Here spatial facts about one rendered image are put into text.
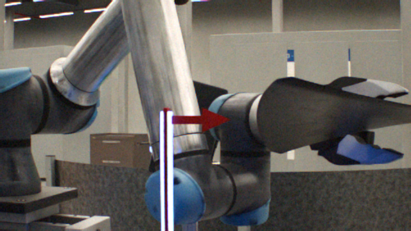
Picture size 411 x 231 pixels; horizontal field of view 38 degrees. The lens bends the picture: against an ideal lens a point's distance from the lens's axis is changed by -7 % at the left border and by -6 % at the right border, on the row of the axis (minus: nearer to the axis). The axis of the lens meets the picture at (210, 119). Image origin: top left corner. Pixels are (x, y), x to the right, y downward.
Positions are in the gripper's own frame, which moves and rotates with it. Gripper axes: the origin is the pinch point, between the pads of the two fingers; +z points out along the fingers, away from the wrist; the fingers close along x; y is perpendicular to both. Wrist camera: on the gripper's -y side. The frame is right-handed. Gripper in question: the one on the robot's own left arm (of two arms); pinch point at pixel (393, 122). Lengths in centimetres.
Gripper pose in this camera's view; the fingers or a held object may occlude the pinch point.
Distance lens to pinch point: 71.4
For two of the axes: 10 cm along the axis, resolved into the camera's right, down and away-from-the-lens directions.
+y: 8.1, 1.0, 5.7
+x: -0.9, 10.0, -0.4
